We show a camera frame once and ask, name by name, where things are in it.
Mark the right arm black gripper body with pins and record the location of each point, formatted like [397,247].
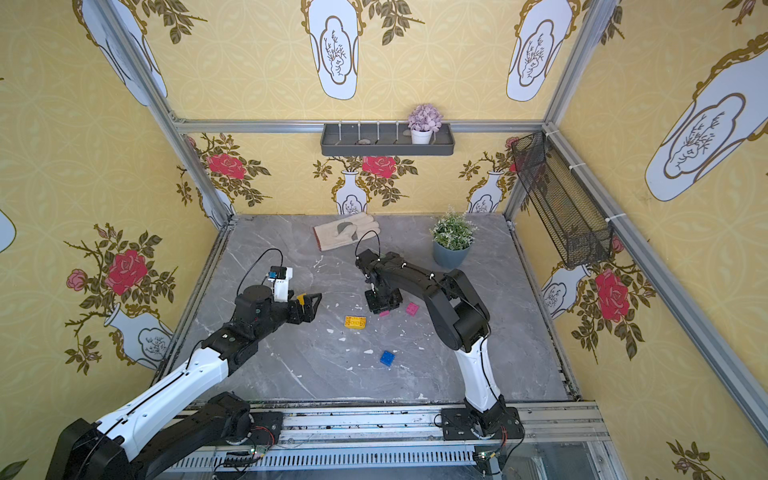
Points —
[381,295]

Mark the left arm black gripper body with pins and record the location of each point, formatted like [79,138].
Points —
[303,308]

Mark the blue lego brick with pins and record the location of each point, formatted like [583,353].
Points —
[387,358]

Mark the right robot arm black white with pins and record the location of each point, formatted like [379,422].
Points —
[462,323]

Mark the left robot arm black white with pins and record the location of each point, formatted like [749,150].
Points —
[140,440]

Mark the green plant in blue pot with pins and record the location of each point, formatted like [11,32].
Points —
[453,234]

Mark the purple flower in white pot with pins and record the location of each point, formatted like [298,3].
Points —
[424,121]

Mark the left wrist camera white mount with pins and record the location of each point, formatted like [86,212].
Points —
[280,277]

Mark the grey wall shelf tray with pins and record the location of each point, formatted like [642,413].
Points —
[385,138]

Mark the black wire mesh basket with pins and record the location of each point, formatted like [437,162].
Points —
[571,217]

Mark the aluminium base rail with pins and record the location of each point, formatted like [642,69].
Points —
[548,440]

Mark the aluminium frame post left rear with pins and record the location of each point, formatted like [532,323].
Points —
[115,29]

